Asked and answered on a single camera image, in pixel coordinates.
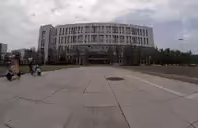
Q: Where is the dark manhole cover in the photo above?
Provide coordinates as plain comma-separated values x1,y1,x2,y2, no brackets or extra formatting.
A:
106,76,125,82

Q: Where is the large white curved building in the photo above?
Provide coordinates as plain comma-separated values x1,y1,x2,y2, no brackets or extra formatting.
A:
37,22,156,66

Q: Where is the grey concrete slab pavement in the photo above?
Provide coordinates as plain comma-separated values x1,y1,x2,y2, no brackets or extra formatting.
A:
0,65,198,128

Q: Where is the green grass strip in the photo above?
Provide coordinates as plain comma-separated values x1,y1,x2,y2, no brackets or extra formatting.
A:
0,64,82,79

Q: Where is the group of people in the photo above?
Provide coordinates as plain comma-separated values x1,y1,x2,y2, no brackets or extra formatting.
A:
27,57,43,77

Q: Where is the row of dark trees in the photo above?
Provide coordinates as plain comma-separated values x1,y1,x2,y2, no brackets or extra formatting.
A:
122,46,198,67

